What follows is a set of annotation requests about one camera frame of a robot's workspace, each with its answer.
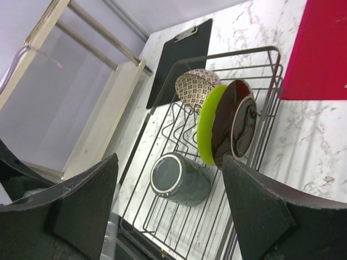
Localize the black clipboard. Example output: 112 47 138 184
145 18 213 110

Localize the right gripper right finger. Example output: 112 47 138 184
222 155 346 259

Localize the dark brown floral plate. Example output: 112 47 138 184
211 79 258 169

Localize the grey wire dish rack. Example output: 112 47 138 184
117 46 283 259

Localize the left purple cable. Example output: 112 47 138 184
0 44 65 93

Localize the red folder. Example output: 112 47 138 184
282 0 346 101

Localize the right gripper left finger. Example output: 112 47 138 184
1 154 118 259

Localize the patterned ceramic bowl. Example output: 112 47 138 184
175 69 222 114

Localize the grey ceramic mug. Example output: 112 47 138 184
150 152 211 207

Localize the green plate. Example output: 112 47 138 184
196 85 227 166

